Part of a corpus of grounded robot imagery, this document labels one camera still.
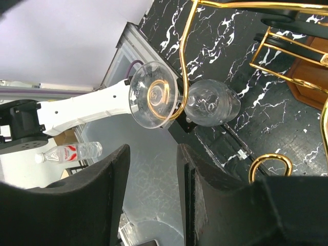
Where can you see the aluminium frame rail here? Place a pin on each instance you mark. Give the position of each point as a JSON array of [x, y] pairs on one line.
[[132, 45]]

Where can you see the clear glass wine glass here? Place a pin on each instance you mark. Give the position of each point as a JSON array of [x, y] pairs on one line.
[[154, 97]]

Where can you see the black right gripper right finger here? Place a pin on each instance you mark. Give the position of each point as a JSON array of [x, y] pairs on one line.
[[218, 209]]

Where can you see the clear plastic water bottle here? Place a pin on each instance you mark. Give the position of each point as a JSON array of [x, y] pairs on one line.
[[70, 153]]

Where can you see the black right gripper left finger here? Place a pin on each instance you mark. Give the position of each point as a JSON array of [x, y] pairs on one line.
[[82, 209]]

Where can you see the gold wire wine glass rack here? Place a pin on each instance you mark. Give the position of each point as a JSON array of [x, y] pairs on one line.
[[220, 46]]

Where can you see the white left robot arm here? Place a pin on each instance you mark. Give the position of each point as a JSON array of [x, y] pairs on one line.
[[33, 123]]

